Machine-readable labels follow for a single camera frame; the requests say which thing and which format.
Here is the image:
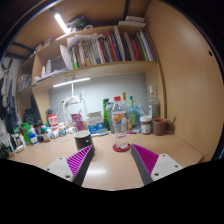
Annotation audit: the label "blue plastic bag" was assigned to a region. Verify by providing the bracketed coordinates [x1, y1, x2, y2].
[134, 104, 149, 126]

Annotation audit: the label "clear glass bottle white cap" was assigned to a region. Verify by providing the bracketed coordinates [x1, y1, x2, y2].
[147, 85, 161, 119]

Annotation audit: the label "white bottle blue label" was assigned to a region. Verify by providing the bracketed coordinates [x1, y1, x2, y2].
[28, 125, 39, 146]

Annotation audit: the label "small white labelled bottle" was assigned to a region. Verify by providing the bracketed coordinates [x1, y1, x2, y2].
[58, 122, 68, 138]

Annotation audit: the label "light blue hairbrush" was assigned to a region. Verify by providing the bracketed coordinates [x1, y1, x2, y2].
[91, 128, 110, 138]

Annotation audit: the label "ceiling light bar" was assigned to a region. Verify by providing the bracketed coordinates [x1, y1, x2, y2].
[54, 13, 71, 35]

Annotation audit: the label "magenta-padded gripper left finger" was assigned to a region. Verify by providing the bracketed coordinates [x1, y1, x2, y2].
[44, 144, 96, 187]

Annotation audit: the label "black mug white inside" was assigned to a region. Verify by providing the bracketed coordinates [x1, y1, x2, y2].
[73, 130, 95, 153]

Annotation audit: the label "brown mug with spoon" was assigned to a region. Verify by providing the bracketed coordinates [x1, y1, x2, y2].
[152, 116, 177, 137]

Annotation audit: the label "magenta pouch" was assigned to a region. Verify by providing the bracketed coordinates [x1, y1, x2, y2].
[70, 113, 85, 132]

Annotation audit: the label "green plastic container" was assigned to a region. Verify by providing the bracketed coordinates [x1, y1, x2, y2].
[20, 122, 32, 145]

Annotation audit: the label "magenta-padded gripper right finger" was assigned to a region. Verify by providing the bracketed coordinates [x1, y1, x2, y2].
[130, 143, 184, 186]

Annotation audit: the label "hanging dark clothes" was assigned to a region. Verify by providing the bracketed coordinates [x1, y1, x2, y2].
[0, 58, 19, 124]

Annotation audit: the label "brown jar white lid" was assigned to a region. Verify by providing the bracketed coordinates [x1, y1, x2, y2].
[139, 115, 153, 135]

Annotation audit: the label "wooden shelf unit with books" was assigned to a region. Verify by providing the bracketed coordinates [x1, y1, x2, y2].
[14, 14, 166, 128]

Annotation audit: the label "red and white can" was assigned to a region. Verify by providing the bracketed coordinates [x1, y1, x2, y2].
[47, 113, 59, 129]

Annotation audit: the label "yellow-capped glass bottle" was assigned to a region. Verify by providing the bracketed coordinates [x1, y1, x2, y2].
[120, 92, 129, 113]

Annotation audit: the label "white and blue carton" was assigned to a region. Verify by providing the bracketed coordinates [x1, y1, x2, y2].
[86, 111, 106, 135]

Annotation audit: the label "white wall power socket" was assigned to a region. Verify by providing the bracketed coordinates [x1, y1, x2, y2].
[64, 96, 83, 105]

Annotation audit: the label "clear red-capped drink bottle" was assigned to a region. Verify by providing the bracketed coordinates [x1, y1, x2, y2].
[111, 96, 130, 150]

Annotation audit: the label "green-capped green plastic bottle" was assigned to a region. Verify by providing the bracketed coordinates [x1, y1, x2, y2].
[128, 95, 137, 129]

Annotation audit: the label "grey shaker bottle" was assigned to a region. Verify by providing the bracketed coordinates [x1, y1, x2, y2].
[105, 101, 114, 131]

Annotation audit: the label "flat round red coaster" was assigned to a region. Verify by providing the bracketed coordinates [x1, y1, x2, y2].
[112, 142, 132, 153]

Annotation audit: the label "small brown green-capped bottle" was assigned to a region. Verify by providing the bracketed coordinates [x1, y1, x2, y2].
[40, 126, 51, 144]

